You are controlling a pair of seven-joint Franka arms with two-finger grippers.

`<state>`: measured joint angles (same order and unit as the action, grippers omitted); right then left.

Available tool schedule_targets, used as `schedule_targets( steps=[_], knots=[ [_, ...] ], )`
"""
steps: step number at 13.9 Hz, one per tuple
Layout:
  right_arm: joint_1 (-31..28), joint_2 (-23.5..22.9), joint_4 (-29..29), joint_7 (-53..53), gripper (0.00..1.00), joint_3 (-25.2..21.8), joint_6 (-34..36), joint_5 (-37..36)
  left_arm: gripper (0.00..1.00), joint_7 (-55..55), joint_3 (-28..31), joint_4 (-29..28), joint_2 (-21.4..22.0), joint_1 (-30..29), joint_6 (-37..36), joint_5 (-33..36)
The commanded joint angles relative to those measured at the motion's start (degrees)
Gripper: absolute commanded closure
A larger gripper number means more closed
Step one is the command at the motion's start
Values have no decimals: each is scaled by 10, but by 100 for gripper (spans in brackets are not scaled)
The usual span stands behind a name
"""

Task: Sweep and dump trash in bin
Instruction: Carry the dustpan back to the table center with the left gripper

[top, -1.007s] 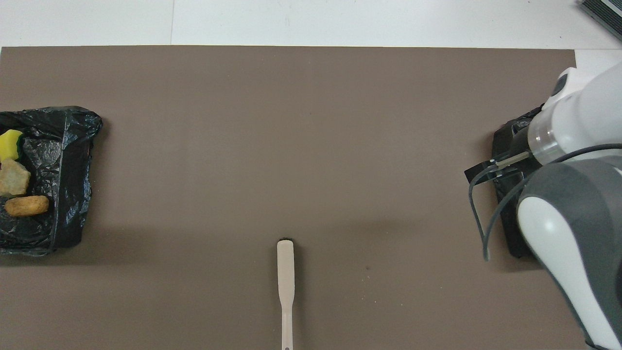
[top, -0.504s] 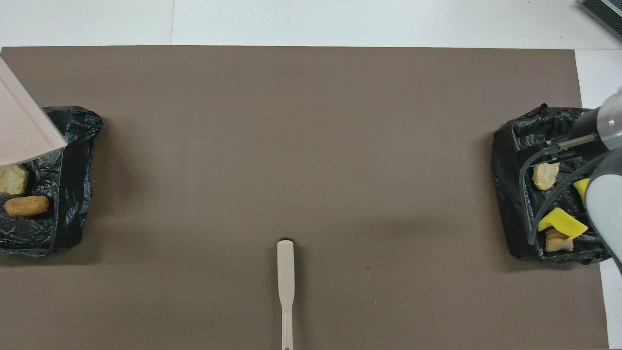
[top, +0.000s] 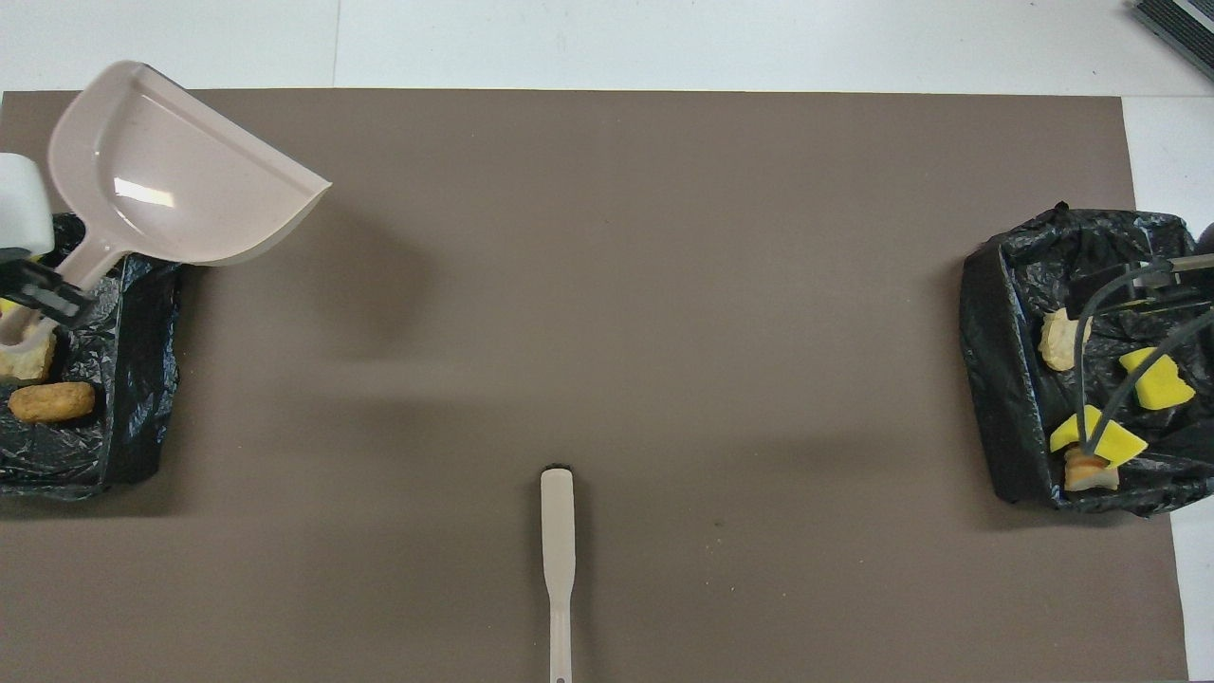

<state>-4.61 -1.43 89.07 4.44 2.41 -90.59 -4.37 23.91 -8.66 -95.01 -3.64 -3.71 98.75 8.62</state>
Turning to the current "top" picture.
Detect green and yellow sponge piece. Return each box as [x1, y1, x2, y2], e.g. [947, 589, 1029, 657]
[1049, 404, 1149, 470]

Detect dark grey ribbed device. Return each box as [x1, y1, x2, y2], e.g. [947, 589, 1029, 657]
[1131, 0, 1214, 82]

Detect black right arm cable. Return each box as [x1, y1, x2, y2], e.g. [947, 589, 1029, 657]
[1075, 264, 1214, 454]

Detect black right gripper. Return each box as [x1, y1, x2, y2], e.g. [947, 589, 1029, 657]
[1064, 254, 1214, 321]

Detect brown cork-like piece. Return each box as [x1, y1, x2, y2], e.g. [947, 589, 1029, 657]
[8, 380, 97, 424]

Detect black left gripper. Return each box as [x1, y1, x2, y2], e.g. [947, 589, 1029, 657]
[0, 249, 98, 320]

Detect beige hand brush black bristles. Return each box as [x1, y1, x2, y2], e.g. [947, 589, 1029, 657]
[540, 465, 578, 683]

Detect rounded orange striped foam piece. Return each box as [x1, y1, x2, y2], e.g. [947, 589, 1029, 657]
[1037, 306, 1094, 373]

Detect brown table mat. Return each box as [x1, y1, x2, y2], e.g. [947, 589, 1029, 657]
[0, 88, 1191, 683]

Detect wavy orange striped foam piece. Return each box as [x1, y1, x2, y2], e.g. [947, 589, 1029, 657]
[1063, 448, 1120, 492]

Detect beige plastic dustpan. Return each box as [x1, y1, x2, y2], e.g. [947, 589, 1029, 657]
[0, 60, 333, 348]

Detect black bag lined bin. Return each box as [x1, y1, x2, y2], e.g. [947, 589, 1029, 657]
[0, 211, 187, 502]
[958, 201, 1214, 518]

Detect pale beige stone-like piece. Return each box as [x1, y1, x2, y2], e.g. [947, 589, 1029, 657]
[0, 324, 58, 384]

